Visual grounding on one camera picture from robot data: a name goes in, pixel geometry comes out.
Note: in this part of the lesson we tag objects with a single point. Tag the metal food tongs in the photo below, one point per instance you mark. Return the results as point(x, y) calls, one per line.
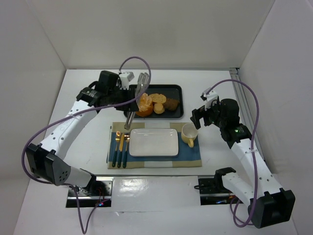
point(142, 85)

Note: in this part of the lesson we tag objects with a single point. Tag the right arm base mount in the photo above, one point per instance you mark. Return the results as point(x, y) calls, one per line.
point(211, 195)

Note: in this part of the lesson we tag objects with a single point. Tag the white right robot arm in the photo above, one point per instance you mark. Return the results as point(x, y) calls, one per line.
point(266, 201)

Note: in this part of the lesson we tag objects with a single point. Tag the white rectangular plate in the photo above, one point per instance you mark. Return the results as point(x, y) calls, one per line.
point(154, 142)

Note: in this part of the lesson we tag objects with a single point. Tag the black rectangular tray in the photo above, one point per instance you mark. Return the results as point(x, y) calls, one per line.
point(170, 91)

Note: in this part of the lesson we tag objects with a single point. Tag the dark brown bread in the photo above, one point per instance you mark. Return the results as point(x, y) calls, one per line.
point(171, 104)

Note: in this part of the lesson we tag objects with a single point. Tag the blue beige placemat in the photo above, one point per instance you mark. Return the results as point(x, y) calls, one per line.
point(187, 157)

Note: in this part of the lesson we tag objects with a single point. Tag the small round yellow bun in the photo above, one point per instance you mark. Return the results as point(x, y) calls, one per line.
point(158, 108)

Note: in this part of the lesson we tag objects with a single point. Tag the large orange flower bread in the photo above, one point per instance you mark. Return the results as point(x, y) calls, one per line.
point(145, 106)

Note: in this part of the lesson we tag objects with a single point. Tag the aluminium frame rail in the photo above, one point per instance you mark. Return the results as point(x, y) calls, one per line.
point(246, 119)

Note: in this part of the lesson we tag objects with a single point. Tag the gold fork green handle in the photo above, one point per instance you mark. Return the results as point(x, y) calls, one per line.
point(117, 139)

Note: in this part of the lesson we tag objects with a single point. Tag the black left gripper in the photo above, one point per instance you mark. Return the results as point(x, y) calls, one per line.
point(125, 100)

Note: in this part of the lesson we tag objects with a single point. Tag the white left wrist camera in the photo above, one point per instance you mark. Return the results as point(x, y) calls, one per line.
point(126, 78)

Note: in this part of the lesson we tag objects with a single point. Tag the gold knife green handle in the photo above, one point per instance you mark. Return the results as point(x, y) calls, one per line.
point(120, 150)

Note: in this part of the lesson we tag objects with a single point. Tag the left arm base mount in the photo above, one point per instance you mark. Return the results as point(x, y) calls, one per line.
point(102, 195)

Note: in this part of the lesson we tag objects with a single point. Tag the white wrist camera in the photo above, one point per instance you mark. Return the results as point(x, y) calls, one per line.
point(126, 78)
point(209, 98)

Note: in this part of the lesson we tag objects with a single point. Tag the gold spoon green handle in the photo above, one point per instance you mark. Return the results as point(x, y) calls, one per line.
point(125, 156)

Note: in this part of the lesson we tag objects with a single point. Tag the yellow mug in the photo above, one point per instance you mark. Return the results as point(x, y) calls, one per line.
point(188, 134)

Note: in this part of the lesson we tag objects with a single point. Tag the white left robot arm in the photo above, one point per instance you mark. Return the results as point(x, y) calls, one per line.
point(46, 159)

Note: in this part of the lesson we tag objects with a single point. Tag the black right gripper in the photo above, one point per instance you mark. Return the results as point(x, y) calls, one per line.
point(202, 117)

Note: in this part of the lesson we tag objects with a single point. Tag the flat seeded bread slice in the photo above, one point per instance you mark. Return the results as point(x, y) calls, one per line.
point(158, 98)

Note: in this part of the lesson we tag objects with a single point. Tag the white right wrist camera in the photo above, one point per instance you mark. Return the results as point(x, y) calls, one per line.
point(209, 98)

